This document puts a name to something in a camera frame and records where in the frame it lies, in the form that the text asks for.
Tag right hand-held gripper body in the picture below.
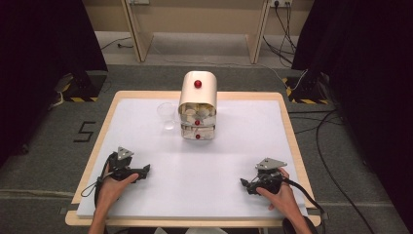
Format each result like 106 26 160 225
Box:
254 157 288 196

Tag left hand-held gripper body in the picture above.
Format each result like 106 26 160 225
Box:
106 146 135 181

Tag person's right hand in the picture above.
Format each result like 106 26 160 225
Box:
255 167 304 217

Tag person's left hand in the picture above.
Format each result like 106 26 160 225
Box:
96 173 140 215

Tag white foam board mat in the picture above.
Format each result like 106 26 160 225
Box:
76 97 309 219

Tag clear stemmed glass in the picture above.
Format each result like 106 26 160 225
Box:
156 101 178 132

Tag person's white clothing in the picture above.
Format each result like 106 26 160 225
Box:
153 226 229 234

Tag black stand base striped tape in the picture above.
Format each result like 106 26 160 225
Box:
282 75 329 105
60 70 109 103

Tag cream drawer cabinet red knobs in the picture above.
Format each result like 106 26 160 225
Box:
177 70 218 141

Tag black curtain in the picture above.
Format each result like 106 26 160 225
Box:
0 0 109 169
290 0 413 225

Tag left hand-held gripper cable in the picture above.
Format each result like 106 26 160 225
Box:
80 161 113 209

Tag hand-held gripper cable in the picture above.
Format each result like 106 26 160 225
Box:
282 176 327 228
80 161 113 209

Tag right hand-held gripper cable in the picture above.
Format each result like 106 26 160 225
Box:
282 176 327 228

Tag long black floor cable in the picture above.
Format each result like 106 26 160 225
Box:
315 109 378 234

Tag short black floor cable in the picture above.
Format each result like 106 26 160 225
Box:
99 36 134 52

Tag wooden desk frame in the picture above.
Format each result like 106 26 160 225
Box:
121 0 272 65

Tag black cables from socket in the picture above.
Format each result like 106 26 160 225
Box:
262 2 298 65

